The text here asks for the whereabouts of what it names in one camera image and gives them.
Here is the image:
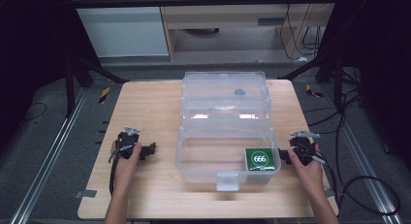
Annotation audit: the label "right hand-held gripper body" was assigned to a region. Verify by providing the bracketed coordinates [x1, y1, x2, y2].
[288, 129, 327, 167]

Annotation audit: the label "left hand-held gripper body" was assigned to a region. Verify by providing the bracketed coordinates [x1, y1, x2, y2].
[108, 125, 143, 164]

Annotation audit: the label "clear plastic storage box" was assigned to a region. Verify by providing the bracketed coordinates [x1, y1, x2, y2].
[174, 70, 283, 193]

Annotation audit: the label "person's left hand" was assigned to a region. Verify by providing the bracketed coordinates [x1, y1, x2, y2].
[111, 142, 143, 193]

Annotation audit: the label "person's right hand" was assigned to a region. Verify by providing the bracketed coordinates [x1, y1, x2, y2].
[287, 143, 325, 194]

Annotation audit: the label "green square packet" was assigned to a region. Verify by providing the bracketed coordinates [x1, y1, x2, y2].
[243, 147, 277, 172]

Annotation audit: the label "yellow black striped tape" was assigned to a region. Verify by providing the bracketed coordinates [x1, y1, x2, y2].
[304, 83, 325, 99]
[98, 86, 111, 106]

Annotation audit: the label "black metal stand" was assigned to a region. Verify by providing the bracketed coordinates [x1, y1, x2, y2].
[63, 50, 131, 119]
[278, 50, 345, 112]

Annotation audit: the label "black curtain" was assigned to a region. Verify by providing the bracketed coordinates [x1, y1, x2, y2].
[323, 0, 411, 174]
[0, 0, 101, 150]

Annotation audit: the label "white cabinet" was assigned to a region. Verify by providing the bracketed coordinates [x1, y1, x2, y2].
[67, 0, 171, 59]

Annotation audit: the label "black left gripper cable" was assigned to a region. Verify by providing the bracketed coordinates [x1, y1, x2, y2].
[108, 151, 121, 197]

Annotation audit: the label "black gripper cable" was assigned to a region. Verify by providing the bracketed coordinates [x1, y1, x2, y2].
[321, 157, 402, 217]
[108, 151, 121, 197]

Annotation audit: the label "black floor cable bundle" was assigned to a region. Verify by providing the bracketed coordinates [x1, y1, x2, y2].
[301, 67, 366, 160]

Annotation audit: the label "aluminium floor rail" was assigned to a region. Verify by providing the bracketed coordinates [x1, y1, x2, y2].
[319, 84, 405, 224]
[9, 87, 89, 224]

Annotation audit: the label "thin black floor cable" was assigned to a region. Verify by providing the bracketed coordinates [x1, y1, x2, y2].
[18, 101, 48, 124]

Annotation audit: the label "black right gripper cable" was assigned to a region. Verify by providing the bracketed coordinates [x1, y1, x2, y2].
[321, 157, 402, 217]

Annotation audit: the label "black hanging desk cables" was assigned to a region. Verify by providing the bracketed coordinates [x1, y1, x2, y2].
[278, 3, 324, 62]

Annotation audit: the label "black horizontal frame bar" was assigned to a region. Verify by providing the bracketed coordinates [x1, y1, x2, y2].
[69, 0, 341, 9]

